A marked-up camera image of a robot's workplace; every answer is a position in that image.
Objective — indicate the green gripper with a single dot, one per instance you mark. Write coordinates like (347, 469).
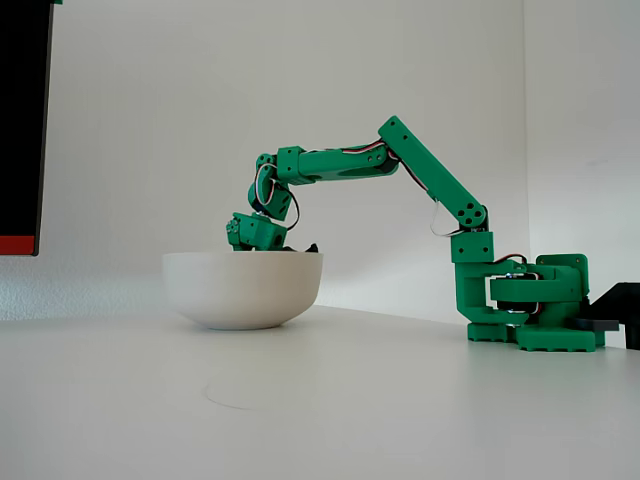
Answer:
(258, 233)

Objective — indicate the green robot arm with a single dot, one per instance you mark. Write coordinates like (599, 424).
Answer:
(435, 170)

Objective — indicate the black crumpled cloth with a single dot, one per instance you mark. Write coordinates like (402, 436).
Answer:
(314, 248)

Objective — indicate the white round bowl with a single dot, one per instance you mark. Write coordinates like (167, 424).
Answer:
(245, 290)

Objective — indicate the black monitor with red strip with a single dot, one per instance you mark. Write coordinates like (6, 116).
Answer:
(22, 125)

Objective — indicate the black table clamp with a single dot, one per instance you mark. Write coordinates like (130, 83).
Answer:
(620, 300)

